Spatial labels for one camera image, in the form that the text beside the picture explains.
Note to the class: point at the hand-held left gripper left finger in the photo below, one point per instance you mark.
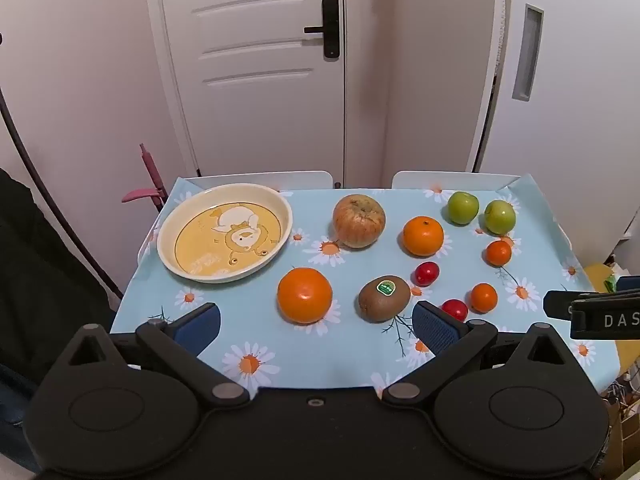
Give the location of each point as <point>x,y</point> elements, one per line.
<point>202,324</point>

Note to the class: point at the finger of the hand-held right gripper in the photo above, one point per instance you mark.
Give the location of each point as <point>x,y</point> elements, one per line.
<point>629,283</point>
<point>557,304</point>

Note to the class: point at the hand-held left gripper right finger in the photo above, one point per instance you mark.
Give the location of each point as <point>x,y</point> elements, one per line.
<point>434,331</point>

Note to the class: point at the red cherry tomato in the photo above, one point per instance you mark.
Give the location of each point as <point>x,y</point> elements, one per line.
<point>426,274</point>
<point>454,308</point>

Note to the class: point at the small tangerine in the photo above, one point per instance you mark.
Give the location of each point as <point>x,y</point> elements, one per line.
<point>498,253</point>
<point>483,298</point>

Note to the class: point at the brown kiwi with sticker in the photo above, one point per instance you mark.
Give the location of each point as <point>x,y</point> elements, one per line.
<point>382,300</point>

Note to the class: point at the yellow cartoon plate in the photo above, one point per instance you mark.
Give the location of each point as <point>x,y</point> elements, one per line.
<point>200,240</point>

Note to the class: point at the green apple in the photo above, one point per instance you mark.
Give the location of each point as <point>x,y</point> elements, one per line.
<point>462,208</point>
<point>500,217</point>

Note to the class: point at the large orange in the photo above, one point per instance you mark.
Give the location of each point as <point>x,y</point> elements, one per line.
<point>305,296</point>

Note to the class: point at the green packet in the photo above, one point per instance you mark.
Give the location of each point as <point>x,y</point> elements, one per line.
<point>610,282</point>

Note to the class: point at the yellow stool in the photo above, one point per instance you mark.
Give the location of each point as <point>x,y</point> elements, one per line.
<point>597,277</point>

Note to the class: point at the medium orange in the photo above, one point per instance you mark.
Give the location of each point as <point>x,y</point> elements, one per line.
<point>423,236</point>

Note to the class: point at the cardboard box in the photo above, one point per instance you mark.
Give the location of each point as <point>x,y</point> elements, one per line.
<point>627,435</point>

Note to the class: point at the blue daisy print tablecloth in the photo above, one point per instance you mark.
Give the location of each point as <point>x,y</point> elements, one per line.
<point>320,360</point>

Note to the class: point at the red yellow apple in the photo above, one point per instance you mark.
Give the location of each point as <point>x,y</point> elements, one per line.
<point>359,221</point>

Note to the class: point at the pink plastic rack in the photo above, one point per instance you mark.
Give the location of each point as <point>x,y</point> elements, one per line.
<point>150,180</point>

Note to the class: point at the white wardrobe door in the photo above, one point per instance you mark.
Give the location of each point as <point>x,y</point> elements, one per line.
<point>580,135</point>

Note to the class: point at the dark cloth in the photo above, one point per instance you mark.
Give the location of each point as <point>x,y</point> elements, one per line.
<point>40,270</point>

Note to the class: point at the white panel door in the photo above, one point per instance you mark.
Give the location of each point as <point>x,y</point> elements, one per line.
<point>260,125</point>

